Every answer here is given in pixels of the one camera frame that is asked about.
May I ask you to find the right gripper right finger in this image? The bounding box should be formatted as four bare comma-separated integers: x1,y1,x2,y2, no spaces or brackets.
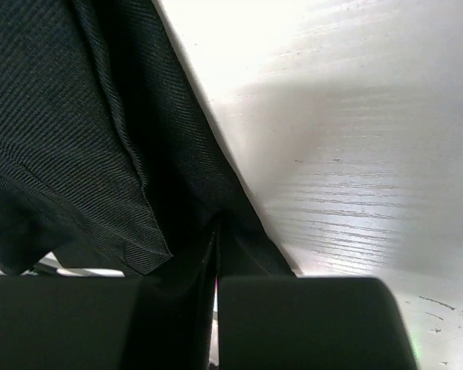
215,227,419,370

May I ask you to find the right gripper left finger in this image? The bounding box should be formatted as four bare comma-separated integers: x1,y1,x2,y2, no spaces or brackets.
0,221,220,370

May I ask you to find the black pleated skirt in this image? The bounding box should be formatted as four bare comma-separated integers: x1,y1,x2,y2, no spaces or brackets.
0,0,305,278

